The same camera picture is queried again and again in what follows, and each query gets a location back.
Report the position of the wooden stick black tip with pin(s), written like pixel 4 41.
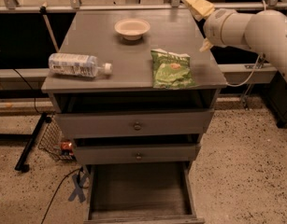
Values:
pixel 43 12

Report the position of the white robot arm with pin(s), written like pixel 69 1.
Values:
pixel 264 33

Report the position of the grey top drawer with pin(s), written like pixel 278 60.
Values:
pixel 134 124

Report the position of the grey middle drawer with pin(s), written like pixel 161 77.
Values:
pixel 136 153

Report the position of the wire mesh basket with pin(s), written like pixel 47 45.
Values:
pixel 50 140

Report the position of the green jalapeno chip bag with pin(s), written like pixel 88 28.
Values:
pixel 171 70

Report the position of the black metal floor bar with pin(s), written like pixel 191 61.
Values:
pixel 21 166

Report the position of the clear plastic water bottle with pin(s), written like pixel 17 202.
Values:
pixel 78 65

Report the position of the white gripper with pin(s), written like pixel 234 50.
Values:
pixel 215 26

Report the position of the grey open bottom drawer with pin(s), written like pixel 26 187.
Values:
pixel 141 193

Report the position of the dark cabinet at right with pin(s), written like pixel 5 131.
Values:
pixel 276 97

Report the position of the orange soda can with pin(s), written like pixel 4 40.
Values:
pixel 66 146

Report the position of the grey wooden drawer cabinet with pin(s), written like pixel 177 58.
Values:
pixel 129 88

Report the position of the white paper bowl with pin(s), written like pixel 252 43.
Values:
pixel 132 29

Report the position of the grey tape cross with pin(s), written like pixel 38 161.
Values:
pixel 78 182

